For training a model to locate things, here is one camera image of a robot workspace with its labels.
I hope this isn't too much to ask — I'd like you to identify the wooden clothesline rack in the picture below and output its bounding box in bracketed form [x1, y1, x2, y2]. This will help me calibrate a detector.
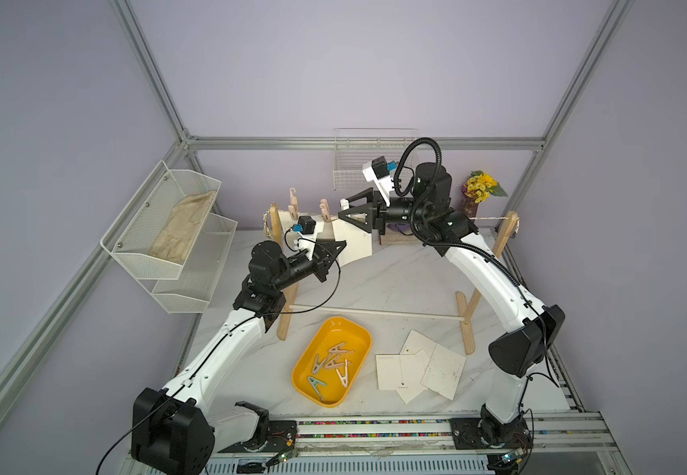
[263, 203, 520, 355]

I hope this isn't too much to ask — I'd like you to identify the red edged wooden board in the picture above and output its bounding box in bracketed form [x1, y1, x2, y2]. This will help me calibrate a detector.
[378, 230, 421, 245]

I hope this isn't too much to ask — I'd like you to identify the dark vase with yellow flowers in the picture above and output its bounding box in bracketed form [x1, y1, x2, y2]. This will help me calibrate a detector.
[460, 170, 508, 218]

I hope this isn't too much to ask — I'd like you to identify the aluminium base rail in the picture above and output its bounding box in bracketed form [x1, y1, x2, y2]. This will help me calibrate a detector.
[190, 412, 631, 474]

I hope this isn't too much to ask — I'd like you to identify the beige cloth in basket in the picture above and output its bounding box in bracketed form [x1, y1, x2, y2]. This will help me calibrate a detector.
[148, 191, 217, 265]

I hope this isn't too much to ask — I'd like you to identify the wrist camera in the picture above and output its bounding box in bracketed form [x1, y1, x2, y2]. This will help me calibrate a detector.
[292, 215, 325, 253]
[362, 156, 397, 207]

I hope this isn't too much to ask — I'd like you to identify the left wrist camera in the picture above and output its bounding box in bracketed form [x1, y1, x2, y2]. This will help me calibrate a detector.
[292, 215, 325, 253]

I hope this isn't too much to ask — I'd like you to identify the teal clothespin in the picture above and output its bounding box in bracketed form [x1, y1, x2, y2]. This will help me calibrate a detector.
[307, 376, 327, 402]

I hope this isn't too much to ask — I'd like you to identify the white wire wall basket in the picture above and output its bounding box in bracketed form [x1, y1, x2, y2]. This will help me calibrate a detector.
[333, 128, 419, 191]

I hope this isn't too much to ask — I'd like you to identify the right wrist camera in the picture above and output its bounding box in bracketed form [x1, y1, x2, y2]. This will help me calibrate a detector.
[362, 156, 397, 207]

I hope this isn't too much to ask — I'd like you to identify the pink clothespin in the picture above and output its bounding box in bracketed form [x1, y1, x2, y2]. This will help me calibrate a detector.
[288, 187, 299, 221]
[329, 342, 350, 354]
[325, 353, 348, 369]
[320, 199, 333, 223]

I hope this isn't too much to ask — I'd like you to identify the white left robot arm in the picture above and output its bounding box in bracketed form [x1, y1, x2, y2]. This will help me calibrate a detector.
[131, 239, 346, 474]

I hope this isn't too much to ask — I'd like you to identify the white mesh shelf basket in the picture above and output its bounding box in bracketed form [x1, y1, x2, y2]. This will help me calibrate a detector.
[100, 161, 238, 314]

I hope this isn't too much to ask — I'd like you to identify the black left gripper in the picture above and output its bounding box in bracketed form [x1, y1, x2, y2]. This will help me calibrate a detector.
[273, 240, 345, 294]

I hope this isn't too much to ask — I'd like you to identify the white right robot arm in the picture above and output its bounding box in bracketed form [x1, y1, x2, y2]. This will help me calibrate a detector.
[339, 138, 565, 448]

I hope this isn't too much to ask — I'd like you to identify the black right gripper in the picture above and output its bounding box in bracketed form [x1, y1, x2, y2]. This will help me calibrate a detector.
[342, 189, 432, 239]

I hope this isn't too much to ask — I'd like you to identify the yellow plastic tray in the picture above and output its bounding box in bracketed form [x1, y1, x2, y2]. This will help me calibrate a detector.
[291, 317, 373, 409]

